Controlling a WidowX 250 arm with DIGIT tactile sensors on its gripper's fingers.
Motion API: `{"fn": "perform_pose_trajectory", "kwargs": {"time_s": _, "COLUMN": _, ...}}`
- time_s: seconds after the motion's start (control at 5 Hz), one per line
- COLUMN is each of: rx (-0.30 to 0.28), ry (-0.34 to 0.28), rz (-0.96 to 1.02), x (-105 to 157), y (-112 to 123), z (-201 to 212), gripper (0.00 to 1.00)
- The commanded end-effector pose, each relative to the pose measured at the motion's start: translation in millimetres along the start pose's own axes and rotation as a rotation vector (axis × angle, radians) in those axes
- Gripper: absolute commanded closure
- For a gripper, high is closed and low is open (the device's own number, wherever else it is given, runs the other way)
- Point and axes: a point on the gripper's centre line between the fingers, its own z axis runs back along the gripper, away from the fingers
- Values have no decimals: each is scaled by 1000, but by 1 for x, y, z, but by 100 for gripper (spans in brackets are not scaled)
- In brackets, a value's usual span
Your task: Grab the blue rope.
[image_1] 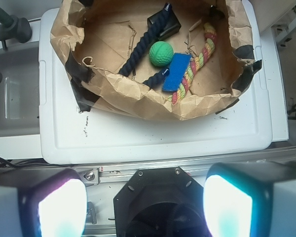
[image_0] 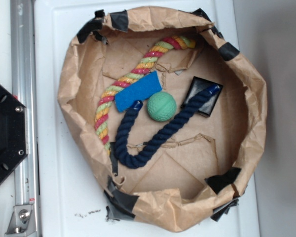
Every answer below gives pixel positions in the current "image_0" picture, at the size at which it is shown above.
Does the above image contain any green dimpled ball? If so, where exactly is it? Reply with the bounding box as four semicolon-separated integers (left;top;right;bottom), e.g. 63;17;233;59
147;91;177;122

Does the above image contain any blue sponge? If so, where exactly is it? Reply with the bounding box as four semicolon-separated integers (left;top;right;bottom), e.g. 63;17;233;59
115;72;162;113

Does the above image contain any black shiny rectangular block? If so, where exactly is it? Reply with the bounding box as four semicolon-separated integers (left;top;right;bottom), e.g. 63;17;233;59
181;77;223;118

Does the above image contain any brown paper bin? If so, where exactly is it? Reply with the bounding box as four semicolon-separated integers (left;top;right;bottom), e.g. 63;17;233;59
58;6;267;232

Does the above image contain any multicolour twisted rope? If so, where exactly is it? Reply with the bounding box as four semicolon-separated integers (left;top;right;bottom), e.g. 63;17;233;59
94;36;196;151

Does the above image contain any dark blue rope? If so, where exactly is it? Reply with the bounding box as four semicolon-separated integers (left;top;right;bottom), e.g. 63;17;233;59
113;84;221;169

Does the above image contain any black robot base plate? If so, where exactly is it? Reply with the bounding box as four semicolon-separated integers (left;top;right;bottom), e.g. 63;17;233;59
0;85;27;185

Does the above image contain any aluminium extrusion rail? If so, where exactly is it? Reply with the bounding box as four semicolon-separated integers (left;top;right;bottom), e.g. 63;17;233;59
10;0;42;237

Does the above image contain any metal corner bracket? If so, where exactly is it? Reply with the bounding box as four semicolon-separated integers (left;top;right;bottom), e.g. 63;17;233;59
4;204;37;237

